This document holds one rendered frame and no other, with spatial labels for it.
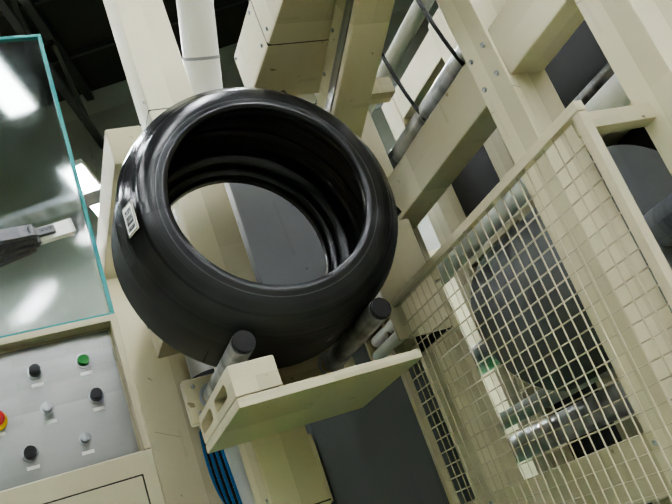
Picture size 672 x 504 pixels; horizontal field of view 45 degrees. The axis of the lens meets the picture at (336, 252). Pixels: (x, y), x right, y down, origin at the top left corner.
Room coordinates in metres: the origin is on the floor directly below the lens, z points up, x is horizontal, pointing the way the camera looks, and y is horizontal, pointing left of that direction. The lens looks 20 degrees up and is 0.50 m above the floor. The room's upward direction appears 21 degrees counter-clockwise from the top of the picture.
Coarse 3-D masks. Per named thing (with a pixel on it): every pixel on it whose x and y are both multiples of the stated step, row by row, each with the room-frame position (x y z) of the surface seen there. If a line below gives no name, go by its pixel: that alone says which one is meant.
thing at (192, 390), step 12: (312, 360) 1.80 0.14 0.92; (348, 360) 1.84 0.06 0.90; (288, 372) 1.78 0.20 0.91; (300, 372) 1.79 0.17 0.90; (312, 372) 1.80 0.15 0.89; (324, 372) 1.81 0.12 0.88; (180, 384) 1.69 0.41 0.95; (192, 384) 1.69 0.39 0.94; (204, 384) 1.69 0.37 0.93; (192, 396) 1.68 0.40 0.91; (192, 408) 1.68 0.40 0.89; (192, 420) 1.68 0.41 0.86
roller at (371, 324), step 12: (372, 300) 1.51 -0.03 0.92; (384, 300) 1.51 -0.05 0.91; (372, 312) 1.50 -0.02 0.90; (384, 312) 1.51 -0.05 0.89; (360, 324) 1.56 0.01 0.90; (372, 324) 1.53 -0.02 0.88; (348, 336) 1.63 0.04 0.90; (360, 336) 1.60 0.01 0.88; (336, 348) 1.70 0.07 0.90; (348, 348) 1.67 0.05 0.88; (324, 360) 1.79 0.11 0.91; (336, 360) 1.74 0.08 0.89
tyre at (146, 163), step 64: (192, 128) 1.39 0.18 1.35; (256, 128) 1.63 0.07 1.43; (320, 128) 1.51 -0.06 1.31; (128, 192) 1.35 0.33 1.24; (320, 192) 1.77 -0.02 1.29; (384, 192) 1.54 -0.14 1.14; (128, 256) 1.38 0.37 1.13; (192, 256) 1.36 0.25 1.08; (384, 256) 1.54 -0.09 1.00; (192, 320) 1.41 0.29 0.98; (256, 320) 1.42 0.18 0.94; (320, 320) 1.47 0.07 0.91
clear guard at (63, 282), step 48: (0, 48) 1.96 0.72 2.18; (0, 96) 1.95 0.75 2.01; (48, 96) 2.00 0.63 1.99; (0, 144) 1.94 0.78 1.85; (48, 144) 1.99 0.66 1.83; (0, 192) 1.93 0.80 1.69; (48, 192) 1.98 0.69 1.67; (0, 288) 1.90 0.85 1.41; (48, 288) 1.95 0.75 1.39; (96, 288) 2.00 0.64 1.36; (0, 336) 1.89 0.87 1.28
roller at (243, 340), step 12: (240, 336) 1.39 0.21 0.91; (252, 336) 1.40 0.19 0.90; (228, 348) 1.41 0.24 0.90; (240, 348) 1.38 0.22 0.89; (252, 348) 1.40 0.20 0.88; (228, 360) 1.44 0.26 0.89; (240, 360) 1.42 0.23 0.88; (216, 372) 1.53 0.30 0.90; (216, 384) 1.57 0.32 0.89; (204, 396) 1.68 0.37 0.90
